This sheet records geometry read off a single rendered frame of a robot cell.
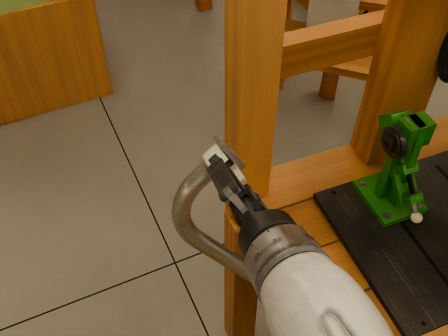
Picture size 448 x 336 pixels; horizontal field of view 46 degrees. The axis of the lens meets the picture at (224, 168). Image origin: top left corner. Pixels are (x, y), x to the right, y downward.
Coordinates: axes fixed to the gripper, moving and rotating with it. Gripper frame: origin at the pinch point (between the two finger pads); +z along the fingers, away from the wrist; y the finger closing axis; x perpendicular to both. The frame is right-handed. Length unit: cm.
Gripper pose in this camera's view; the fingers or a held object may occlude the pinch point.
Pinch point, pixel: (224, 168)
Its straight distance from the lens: 79.0
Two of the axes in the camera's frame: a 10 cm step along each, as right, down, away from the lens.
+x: -7.5, 6.6, 1.1
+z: -3.1, -4.9, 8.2
